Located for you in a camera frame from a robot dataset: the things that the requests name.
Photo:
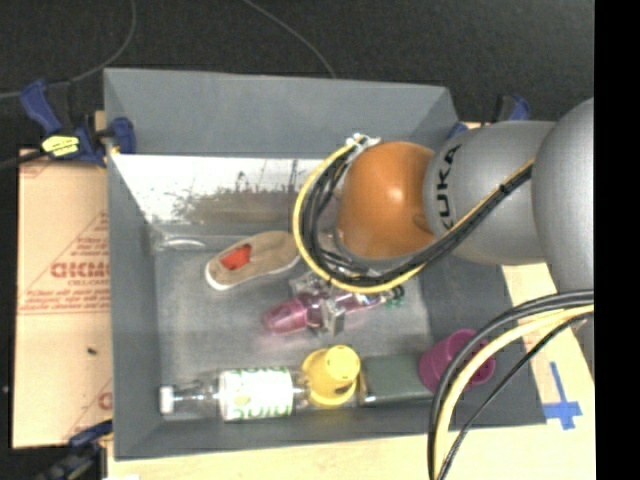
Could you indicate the brown cardboard board red print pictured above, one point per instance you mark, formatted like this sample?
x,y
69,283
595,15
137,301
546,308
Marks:
x,y
60,228

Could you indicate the clear glass thing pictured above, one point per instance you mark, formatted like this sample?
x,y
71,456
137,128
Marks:
x,y
180,243

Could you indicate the dark green flat block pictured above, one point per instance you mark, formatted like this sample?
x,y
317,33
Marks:
x,y
395,375

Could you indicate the beige shoe with red inside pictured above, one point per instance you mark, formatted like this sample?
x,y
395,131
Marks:
x,y
265,258

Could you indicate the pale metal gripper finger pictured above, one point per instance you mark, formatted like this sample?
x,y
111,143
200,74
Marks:
x,y
334,320
309,285

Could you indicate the clear purple plastic bottle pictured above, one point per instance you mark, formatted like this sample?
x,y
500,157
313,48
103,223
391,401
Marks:
x,y
287,315

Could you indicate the yellow cup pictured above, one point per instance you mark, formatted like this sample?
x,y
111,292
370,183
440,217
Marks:
x,y
332,368

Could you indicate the magenta cup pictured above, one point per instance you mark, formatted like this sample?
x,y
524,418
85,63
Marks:
x,y
442,355

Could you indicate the clear plastic bottle green label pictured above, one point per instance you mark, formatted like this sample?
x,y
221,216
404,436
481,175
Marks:
x,y
255,393

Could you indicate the grey metal bin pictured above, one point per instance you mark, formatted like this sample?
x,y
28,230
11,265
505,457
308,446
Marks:
x,y
200,118

